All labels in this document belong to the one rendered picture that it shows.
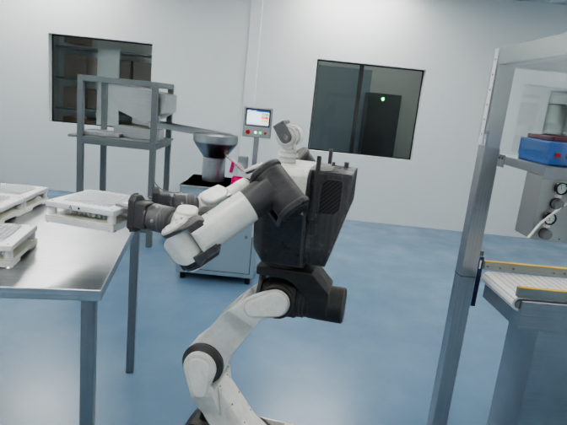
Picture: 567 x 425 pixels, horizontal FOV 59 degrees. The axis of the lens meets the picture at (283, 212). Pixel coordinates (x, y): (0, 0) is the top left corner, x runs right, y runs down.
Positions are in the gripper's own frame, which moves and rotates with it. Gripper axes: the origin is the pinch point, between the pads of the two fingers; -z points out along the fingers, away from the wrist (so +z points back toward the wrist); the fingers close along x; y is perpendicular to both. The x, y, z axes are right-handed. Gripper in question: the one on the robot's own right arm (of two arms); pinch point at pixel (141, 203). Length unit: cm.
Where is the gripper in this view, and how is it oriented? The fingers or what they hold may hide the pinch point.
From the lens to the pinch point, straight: 180.5
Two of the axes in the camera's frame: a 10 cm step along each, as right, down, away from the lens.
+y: -3.3, -2.6, 9.1
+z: 9.4, 0.4, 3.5
